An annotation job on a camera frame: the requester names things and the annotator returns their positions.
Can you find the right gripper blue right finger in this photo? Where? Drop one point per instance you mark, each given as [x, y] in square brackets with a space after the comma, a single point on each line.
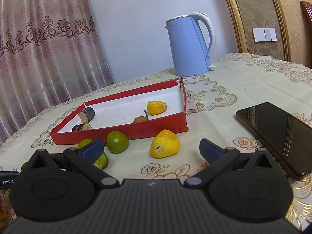
[219, 159]

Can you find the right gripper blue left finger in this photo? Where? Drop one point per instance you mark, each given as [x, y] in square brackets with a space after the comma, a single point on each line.
[97, 176]

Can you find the green cucumber piece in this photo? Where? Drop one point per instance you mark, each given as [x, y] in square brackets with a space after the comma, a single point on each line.
[23, 166]

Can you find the long dark sugarcane piece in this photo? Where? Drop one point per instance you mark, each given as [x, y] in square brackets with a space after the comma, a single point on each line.
[81, 127]

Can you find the green tomato with stem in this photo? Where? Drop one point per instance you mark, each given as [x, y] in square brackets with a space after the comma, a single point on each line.
[117, 142]

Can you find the thick dark sugarcane piece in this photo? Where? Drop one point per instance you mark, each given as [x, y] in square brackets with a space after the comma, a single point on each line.
[86, 115]

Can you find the yellow pepper piece large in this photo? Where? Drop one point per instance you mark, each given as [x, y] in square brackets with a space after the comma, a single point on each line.
[165, 144]

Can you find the brown longan with stem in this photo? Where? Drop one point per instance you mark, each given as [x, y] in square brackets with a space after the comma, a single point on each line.
[141, 118]

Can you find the red shallow cardboard box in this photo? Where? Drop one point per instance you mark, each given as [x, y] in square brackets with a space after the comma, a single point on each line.
[117, 112]

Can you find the black smartphone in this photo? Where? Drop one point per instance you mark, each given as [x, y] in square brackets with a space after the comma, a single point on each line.
[287, 138]

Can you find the blue electric kettle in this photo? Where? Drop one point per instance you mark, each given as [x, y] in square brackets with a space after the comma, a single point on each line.
[192, 39]

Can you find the pink patterned curtain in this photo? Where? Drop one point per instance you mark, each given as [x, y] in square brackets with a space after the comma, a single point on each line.
[50, 53]

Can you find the white wall switch panel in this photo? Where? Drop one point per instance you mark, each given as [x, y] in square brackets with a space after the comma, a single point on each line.
[264, 34]

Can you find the dark wooden frame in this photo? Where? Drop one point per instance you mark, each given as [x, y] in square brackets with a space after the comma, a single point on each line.
[307, 9]

